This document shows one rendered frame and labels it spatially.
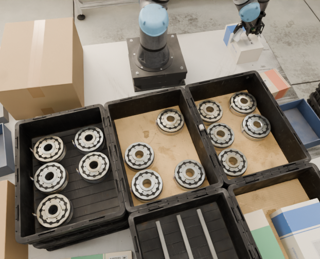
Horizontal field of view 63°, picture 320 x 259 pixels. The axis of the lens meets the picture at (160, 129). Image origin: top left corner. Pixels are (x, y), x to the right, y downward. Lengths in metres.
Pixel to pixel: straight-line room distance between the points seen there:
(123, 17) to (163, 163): 2.11
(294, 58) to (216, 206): 2.01
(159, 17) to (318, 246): 0.92
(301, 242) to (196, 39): 1.09
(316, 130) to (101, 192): 0.93
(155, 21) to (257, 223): 0.79
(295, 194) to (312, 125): 0.42
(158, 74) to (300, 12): 2.28
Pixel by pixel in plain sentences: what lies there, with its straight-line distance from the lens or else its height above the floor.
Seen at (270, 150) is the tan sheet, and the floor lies 0.83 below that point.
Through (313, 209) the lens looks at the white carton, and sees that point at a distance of 0.91.
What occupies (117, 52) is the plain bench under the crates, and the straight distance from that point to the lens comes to 1.45.
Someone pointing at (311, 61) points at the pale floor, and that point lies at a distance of 2.75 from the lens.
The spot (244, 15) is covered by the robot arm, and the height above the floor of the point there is 1.05.
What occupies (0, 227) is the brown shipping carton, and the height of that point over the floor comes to 0.86.
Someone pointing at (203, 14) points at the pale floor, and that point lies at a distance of 2.92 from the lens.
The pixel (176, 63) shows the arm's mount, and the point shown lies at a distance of 1.24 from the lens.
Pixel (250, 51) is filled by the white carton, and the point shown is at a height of 0.78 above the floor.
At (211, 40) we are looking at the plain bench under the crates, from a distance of 1.54.
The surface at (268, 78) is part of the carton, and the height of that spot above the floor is 0.77.
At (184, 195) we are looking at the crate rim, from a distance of 0.79.
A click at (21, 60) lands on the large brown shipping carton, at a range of 1.24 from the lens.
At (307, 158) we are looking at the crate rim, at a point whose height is 0.93.
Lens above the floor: 1.68
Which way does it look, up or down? 60 degrees down
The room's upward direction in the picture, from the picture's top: 1 degrees clockwise
